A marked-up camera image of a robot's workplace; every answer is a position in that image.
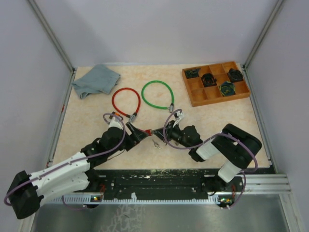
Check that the small silver key bunch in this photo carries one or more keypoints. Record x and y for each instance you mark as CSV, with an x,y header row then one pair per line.
x,y
156,145

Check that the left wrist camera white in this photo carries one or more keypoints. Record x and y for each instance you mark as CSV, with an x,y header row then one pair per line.
x,y
116,121

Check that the blue grey folded cloth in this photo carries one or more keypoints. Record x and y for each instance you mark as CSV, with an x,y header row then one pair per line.
x,y
100,79

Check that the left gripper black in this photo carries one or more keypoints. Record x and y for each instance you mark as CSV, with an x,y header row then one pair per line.
x,y
134,138

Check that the wooden compartment tray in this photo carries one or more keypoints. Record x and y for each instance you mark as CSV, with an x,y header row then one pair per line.
x,y
200,95

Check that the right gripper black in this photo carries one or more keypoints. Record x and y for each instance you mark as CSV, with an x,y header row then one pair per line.
x,y
170,128

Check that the green black rolled sock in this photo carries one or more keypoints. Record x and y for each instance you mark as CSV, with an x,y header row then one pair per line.
x,y
192,73

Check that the red cable padlock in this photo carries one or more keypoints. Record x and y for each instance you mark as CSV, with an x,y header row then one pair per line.
x,y
149,132

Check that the rolled dark sock in tray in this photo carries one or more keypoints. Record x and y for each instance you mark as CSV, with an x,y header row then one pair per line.
x,y
227,89

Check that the green cable lock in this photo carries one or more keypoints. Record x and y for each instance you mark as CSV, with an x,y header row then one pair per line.
x,y
158,94

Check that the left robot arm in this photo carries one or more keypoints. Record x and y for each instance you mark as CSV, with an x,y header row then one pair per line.
x,y
28,192

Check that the red translucent cable lock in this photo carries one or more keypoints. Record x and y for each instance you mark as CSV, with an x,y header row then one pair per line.
x,y
126,103

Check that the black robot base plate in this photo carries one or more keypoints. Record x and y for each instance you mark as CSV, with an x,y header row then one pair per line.
x,y
161,184

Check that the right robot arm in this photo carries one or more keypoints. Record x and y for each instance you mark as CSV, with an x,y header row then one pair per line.
x,y
235,144

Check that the black orange rolled sock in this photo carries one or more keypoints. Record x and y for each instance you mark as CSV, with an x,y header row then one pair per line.
x,y
208,80

